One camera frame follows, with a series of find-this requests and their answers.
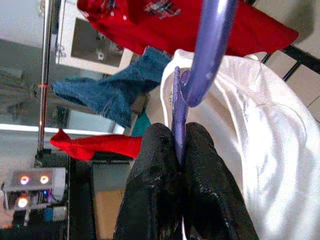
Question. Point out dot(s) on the silver clothes rack rail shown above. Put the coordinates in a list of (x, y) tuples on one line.
[(45, 75)]

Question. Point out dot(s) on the grey box with glowing lights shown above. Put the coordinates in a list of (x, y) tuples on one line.
[(35, 175)]

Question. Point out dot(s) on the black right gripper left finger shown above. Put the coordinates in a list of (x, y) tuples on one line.
[(150, 187)]

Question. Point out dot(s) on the teal floor mat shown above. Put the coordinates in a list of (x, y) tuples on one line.
[(142, 125)]

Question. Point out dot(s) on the white cabinet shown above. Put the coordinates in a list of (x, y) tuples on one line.
[(65, 37)]

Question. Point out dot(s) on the brown cardboard box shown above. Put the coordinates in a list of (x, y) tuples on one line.
[(107, 212)]

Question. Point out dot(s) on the blue denim garment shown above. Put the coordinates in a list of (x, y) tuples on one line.
[(112, 95)]

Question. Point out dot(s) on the red polo shirt with print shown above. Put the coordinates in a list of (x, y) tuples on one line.
[(155, 32)]

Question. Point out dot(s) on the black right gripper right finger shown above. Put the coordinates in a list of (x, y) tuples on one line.
[(210, 195)]

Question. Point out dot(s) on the black rack base bars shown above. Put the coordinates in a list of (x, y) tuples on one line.
[(300, 56)]

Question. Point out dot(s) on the white printed shirt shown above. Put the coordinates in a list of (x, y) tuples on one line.
[(262, 137)]

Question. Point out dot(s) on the plain red shirt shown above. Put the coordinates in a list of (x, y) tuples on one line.
[(100, 147)]

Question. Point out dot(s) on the purple plastic hanger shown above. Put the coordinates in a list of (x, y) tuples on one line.
[(210, 50)]

